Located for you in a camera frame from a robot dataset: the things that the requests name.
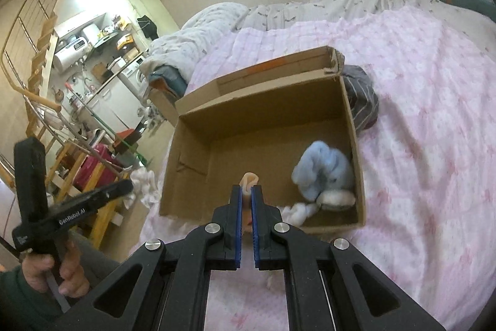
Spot folded blue orange blanket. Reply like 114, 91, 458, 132
149, 65, 190, 99

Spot clear plastic bag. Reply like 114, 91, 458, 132
124, 166, 161, 209

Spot white water heater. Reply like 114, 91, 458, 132
51, 40, 88, 74

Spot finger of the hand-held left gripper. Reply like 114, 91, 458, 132
15, 139, 49, 217
77, 180, 134, 209

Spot person's left hand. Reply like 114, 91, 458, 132
21, 240, 90, 298

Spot wooden staircase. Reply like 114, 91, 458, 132
0, 0, 128, 250

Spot dark red box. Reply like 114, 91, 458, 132
115, 128, 143, 151

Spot white washing machine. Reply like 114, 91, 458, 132
128, 65, 150, 91

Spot white socks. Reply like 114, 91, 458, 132
280, 201, 320, 226

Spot white kitchen counter cabinet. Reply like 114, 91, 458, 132
83, 75, 144, 130

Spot grey patterned duvet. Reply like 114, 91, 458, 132
139, 0, 438, 91

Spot person's left forearm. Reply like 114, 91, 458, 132
0, 265, 66, 331

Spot black hanging garment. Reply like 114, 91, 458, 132
137, 15, 159, 41

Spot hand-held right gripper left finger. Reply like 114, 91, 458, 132
64, 185, 243, 331

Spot dark striped cloth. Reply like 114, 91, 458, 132
341, 65, 380, 132

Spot brown cardboard box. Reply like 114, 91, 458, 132
159, 45, 367, 235

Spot green handled broom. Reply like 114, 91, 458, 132
115, 139, 150, 166

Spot red suitcase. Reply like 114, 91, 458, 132
73, 145, 117, 192

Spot blue fluffy socks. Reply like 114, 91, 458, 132
291, 140, 355, 204

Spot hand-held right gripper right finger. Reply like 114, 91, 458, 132
250, 186, 446, 331

